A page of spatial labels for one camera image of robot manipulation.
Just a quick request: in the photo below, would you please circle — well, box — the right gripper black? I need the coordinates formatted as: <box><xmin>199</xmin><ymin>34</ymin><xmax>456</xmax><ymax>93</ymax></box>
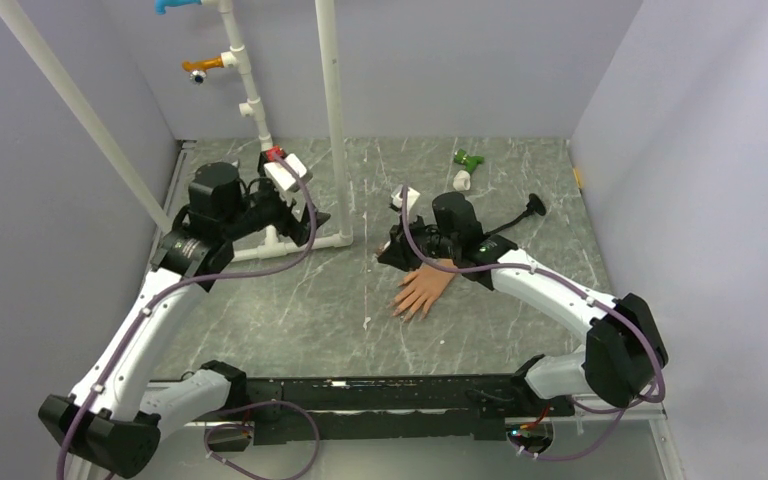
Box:
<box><xmin>379</xmin><ymin>212</ymin><xmax>460</xmax><ymax>272</ymax></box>

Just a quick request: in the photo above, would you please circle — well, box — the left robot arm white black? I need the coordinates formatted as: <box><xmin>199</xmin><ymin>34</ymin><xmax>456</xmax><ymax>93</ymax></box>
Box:
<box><xmin>38</xmin><ymin>150</ymin><xmax>328</xmax><ymax>479</ymax></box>

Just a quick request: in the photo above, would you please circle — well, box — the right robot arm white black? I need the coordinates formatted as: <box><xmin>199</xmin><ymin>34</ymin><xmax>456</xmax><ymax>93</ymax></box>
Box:
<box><xmin>377</xmin><ymin>185</ymin><xmax>668</xmax><ymax>415</ymax></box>

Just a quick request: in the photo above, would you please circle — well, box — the mannequin hand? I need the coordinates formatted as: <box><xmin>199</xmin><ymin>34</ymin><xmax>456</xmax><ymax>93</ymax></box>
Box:
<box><xmin>390</xmin><ymin>259</ymin><xmax>457</xmax><ymax>322</ymax></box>

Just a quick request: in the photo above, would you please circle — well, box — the green toy flashlight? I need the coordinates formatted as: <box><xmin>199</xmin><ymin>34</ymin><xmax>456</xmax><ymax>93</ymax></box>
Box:
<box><xmin>453</xmin><ymin>149</ymin><xmax>485</xmax><ymax>171</ymax></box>

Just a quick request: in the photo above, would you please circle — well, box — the black hand stand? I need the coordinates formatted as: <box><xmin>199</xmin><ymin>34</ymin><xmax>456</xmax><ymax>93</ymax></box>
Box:
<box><xmin>485</xmin><ymin>193</ymin><xmax>547</xmax><ymax>236</ymax></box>

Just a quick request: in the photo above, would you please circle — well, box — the orange faucet valve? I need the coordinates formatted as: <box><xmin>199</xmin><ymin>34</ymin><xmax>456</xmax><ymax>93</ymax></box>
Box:
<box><xmin>181</xmin><ymin>56</ymin><xmax>225</xmax><ymax>85</ymax></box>

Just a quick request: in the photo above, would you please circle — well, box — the blue faucet valve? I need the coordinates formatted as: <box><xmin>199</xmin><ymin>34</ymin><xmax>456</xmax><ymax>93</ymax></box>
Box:
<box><xmin>154</xmin><ymin>0</ymin><xmax>203</xmax><ymax>15</ymax></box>

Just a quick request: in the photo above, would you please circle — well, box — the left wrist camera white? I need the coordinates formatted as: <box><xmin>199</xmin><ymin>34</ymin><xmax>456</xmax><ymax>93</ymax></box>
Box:
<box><xmin>262</xmin><ymin>146</ymin><xmax>312</xmax><ymax>193</ymax></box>

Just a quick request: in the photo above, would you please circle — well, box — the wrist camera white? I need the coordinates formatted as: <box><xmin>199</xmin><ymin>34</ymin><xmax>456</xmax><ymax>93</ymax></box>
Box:
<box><xmin>262</xmin><ymin>146</ymin><xmax>312</xmax><ymax>193</ymax></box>
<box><xmin>389</xmin><ymin>185</ymin><xmax>421</xmax><ymax>214</ymax></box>

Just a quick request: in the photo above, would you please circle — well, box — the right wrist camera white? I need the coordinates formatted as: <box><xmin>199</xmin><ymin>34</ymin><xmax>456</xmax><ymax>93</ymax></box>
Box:
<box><xmin>389</xmin><ymin>185</ymin><xmax>421</xmax><ymax>214</ymax></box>

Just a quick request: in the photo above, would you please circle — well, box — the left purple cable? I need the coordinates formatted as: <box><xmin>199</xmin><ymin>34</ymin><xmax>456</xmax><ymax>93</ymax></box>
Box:
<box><xmin>55</xmin><ymin>153</ymin><xmax>322</xmax><ymax>480</ymax></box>

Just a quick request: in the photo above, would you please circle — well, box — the white PVC pipe frame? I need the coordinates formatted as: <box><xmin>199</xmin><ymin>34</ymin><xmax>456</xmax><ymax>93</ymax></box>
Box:
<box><xmin>0</xmin><ymin>1</ymin><xmax>353</xmax><ymax>250</ymax></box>

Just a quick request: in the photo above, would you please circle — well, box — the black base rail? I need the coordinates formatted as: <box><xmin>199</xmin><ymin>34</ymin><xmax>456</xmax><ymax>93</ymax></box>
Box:
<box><xmin>181</xmin><ymin>374</ymin><xmax>577</xmax><ymax>445</ymax></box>

